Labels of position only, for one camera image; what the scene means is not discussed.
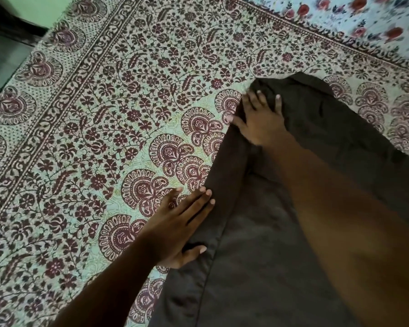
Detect person's left hand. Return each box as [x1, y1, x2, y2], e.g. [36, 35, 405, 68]
[140, 186, 216, 270]

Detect person's right hand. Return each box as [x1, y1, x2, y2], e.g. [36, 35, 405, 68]
[228, 90, 291, 147]

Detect dark brown garment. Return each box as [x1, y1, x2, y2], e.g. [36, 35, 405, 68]
[147, 72, 409, 327]

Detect person's left forearm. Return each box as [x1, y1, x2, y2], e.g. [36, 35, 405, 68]
[49, 231, 165, 327]

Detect person's right forearm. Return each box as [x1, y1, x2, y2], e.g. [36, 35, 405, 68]
[255, 131, 409, 327]

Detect maroon floral patterned bedsheet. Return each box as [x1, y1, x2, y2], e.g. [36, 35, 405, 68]
[0, 0, 409, 327]

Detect white red-flowered cloth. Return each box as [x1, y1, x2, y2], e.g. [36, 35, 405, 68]
[242, 0, 409, 70]

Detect dark wooden furniture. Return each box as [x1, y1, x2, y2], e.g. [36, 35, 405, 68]
[0, 0, 51, 47]

